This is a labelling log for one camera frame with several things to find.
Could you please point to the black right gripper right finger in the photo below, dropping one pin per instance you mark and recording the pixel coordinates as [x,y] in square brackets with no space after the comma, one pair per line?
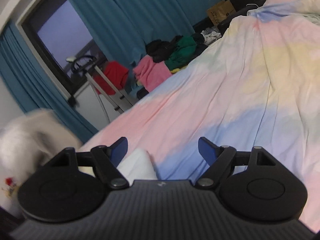
[252,185]

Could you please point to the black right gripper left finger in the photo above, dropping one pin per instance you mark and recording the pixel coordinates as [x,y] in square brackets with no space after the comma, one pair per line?
[73,184]

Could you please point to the white ribbed garment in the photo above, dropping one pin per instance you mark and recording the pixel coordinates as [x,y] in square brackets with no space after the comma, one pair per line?
[137,166]

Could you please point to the white fluffy garment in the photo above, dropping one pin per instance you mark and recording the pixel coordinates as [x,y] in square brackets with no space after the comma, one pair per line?
[27,143]

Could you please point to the pastel rainbow bed cover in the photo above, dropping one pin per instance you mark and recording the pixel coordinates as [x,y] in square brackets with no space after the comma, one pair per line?
[256,86]

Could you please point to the white drying rack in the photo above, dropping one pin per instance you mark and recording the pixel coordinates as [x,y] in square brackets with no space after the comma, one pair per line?
[83,67]

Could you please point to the red cloth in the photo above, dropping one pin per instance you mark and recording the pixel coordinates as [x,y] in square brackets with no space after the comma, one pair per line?
[116,73]

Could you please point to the pink cloth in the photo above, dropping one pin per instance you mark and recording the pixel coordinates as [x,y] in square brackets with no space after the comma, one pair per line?
[151,74]

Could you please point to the green cloth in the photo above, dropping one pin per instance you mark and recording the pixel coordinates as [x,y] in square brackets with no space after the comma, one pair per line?
[183,49]

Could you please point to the dark framed window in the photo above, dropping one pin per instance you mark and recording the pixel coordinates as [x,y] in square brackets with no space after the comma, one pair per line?
[60,41]

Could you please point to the black cloth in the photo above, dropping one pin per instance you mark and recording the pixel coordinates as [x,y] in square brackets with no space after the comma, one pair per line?
[160,50]

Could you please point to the brown cardboard box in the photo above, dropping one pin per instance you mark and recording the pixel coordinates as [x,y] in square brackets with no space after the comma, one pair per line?
[220,12]

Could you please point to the teal curtain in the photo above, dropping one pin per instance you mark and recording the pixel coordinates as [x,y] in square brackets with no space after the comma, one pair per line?
[121,29]

